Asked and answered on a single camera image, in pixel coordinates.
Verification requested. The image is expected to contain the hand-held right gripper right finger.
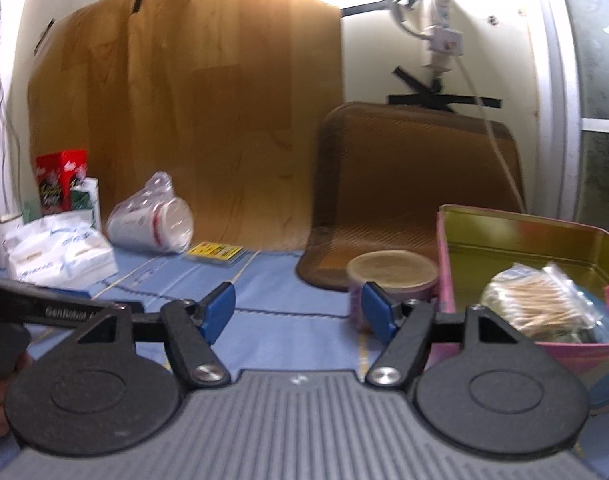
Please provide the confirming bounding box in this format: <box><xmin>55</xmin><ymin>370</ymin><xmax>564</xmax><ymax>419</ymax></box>
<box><xmin>361</xmin><ymin>282</ymin><xmax>524</xmax><ymax>391</ymax></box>

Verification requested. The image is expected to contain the cotton swab bag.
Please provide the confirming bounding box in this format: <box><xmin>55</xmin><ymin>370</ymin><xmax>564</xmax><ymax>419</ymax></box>
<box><xmin>479</xmin><ymin>262</ymin><xmax>608</xmax><ymax>344</ymax></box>

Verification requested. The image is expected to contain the white window frame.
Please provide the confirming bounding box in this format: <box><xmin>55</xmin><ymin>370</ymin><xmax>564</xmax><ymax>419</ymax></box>
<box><xmin>537</xmin><ymin>0</ymin><xmax>609</xmax><ymax>243</ymax></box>

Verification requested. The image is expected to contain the thin black cable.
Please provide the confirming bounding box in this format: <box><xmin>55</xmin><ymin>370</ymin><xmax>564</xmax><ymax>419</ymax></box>
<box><xmin>0</xmin><ymin>35</ymin><xmax>21</xmax><ymax>213</ymax></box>

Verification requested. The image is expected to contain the yellow card pack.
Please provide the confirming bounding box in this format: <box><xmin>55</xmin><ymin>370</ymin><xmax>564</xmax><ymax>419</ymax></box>
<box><xmin>186</xmin><ymin>241</ymin><xmax>246</xmax><ymax>266</ymax></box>

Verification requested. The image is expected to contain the pink tin box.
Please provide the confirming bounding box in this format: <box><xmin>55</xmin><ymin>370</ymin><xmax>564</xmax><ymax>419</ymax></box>
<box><xmin>435</xmin><ymin>204</ymin><xmax>609</xmax><ymax>413</ymax></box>

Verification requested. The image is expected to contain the brown woven seat mat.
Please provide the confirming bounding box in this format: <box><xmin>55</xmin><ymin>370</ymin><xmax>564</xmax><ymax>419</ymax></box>
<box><xmin>295</xmin><ymin>101</ymin><xmax>527</xmax><ymax>292</ymax></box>

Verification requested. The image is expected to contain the wood pattern vinyl sheet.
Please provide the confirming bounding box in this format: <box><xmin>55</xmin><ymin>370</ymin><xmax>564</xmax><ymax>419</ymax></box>
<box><xmin>27</xmin><ymin>0</ymin><xmax>346</xmax><ymax>256</ymax></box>

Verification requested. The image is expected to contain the round tin can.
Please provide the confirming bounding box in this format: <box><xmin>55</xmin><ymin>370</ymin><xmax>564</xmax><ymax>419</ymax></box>
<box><xmin>346</xmin><ymin>250</ymin><xmax>440</xmax><ymax>334</ymax></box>

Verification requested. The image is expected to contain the white power strip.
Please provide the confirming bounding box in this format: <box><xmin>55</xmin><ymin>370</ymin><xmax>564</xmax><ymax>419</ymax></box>
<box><xmin>423</xmin><ymin>0</ymin><xmax>466</xmax><ymax>75</ymax></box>

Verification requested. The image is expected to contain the white curved cable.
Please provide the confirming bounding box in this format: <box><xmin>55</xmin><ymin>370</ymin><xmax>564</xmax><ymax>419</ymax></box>
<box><xmin>375</xmin><ymin>0</ymin><xmax>436</xmax><ymax>42</ymax></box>

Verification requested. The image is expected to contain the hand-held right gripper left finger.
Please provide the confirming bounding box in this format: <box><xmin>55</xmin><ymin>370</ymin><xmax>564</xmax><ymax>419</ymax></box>
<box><xmin>74</xmin><ymin>281</ymin><xmax>236</xmax><ymax>391</ymax></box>

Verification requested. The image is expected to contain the green white carton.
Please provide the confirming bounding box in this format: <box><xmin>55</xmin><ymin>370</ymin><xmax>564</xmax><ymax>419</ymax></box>
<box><xmin>72</xmin><ymin>177</ymin><xmax>103</xmax><ymax>232</ymax></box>

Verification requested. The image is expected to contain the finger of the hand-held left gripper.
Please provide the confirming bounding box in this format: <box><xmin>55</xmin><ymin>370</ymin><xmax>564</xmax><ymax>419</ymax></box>
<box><xmin>0</xmin><ymin>285</ymin><xmax>146</xmax><ymax>332</ymax></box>

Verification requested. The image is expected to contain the bagged white cup stack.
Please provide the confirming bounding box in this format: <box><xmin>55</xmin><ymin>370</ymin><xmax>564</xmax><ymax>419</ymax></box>
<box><xmin>106</xmin><ymin>171</ymin><xmax>195</xmax><ymax>255</ymax></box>

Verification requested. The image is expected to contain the blue cloth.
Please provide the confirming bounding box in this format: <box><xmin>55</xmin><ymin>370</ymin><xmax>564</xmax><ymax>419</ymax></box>
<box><xmin>0</xmin><ymin>247</ymin><xmax>609</xmax><ymax>480</ymax></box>

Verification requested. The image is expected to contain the white blue tissue pack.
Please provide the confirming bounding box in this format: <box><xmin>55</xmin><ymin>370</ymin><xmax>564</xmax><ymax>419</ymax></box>
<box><xmin>5</xmin><ymin>234</ymin><xmax>118</xmax><ymax>292</ymax></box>
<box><xmin>13</xmin><ymin>210</ymin><xmax>110</xmax><ymax>251</ymax></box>

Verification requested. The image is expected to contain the red box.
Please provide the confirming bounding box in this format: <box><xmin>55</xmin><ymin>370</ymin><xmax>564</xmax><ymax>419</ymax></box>
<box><xmin>35</xmin><ymin>149</ymin><xmax>89</xmax><ymax>212</ymax></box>

